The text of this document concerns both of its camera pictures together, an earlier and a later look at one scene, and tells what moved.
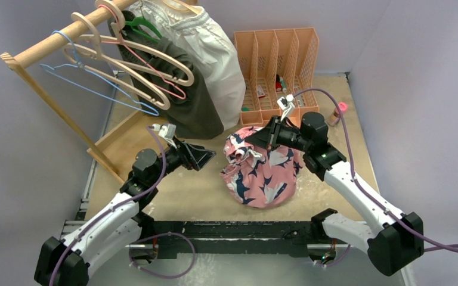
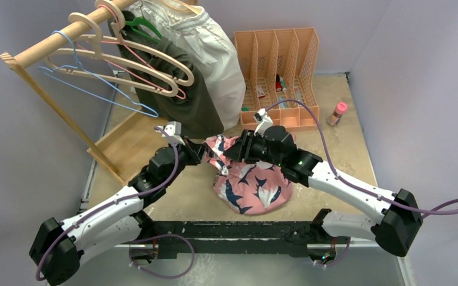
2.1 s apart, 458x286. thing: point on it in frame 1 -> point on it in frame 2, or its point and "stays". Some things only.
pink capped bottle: [335, 117] stays
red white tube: [260, 92] stays
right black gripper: [268, 137] -> [243, 151]
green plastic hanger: [139, 20] stays
